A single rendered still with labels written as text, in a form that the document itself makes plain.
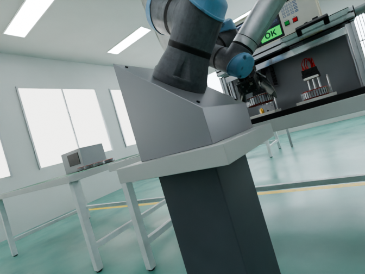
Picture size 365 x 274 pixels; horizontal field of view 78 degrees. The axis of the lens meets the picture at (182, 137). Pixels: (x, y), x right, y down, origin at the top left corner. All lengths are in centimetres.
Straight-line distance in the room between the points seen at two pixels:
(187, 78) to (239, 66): 19
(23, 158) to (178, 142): 471
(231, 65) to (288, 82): 77
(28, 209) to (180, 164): 469
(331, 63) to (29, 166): 483
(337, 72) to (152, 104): 110
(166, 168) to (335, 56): 115
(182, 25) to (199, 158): 31
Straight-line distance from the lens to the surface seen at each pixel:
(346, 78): 144
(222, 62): 74
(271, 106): 133
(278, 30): 138
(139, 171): 55
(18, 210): 502
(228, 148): 42
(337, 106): 92
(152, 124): 54
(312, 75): 123
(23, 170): 508
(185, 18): 58
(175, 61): 57
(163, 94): 51
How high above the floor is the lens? 78
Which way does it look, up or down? level
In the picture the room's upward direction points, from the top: 16 degrees counter-clockwise
